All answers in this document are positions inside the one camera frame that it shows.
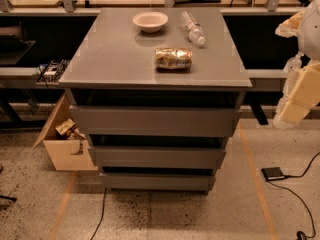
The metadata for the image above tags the black keyboard device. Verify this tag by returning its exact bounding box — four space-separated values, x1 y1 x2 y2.
37 60 69 83

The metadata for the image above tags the clear hand sanitizer bottle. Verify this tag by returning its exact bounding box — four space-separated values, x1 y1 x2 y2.
283 52 304 74

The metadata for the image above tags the grey bottom drawer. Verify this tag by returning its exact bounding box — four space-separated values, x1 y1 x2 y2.
100 173 215 191

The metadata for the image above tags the clear plastic water bottle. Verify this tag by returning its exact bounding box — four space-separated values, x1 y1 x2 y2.
181 11 206 47

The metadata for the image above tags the black floor cable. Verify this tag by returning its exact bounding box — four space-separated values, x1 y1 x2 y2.
89 187 108 240

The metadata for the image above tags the packaged item in box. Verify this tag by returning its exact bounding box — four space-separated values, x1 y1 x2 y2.
55 118 85 140

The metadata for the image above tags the grey drawer cabinet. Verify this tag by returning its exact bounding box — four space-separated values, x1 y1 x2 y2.
58 7 253 196

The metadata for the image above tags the open cardboard box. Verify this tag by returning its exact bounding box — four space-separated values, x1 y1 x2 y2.
33 94 97 171

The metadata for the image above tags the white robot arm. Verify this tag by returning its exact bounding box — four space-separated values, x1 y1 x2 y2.
273 0 320 129

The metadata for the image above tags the grey drawer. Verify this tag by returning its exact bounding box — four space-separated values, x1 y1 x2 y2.
70 105 240 137
100 173 215 191
88 146 226 169

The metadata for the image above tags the white paper bowl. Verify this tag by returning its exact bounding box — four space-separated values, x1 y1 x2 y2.
132 12 168 33

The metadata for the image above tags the black foot pedal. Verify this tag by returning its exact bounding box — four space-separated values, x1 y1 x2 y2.
261 167 285 181

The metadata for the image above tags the black pedal cable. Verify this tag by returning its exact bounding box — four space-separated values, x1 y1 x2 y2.
266 151 320 240

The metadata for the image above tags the crumpled golden chip bag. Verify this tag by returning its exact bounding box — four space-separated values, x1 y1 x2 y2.
155 48 192 70

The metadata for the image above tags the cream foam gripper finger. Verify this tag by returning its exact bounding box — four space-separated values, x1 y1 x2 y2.
275 11 304 38
273 62 320 129

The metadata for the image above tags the grey top drawer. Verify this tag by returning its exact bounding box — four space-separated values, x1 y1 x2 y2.
70 105 240 137

